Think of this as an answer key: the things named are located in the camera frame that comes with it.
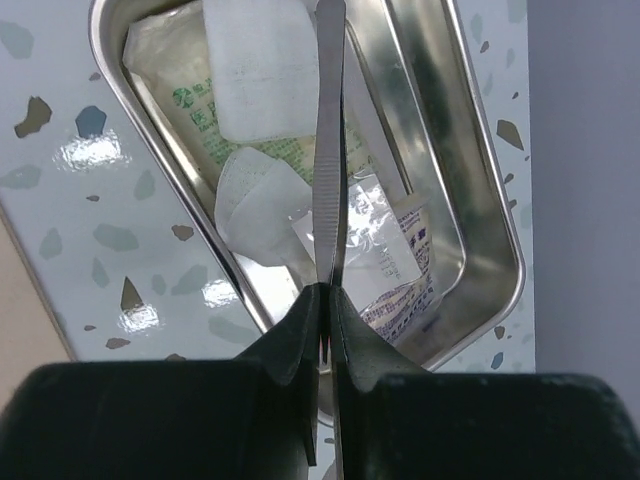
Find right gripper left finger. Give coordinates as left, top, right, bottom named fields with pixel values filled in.
left=1, top=285, right=320, bottom=479

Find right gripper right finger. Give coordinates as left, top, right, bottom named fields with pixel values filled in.
left=327, top=287, right=639, bottom=479

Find purple printed packet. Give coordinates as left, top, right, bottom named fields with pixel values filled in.
left=361, top=193, right=442, bottom=345

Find clear small plastic packet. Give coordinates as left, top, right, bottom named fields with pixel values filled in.
left=284, top=173, right=421, bottom=311

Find stainless steel tray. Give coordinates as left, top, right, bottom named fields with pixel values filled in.
left=87, top=0, right=527, bottom=426

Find serrated steel forceps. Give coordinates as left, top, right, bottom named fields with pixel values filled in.
left=312, top=1, right=347, bottom=286

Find white gauze pad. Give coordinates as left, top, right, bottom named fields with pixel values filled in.
left=202, top=0, right=319, bottom=144
left=214, top=147, right=312, bottom=267

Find green printed gauze packet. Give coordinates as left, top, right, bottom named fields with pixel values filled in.
left=121, top=0, right=376, bottom=186

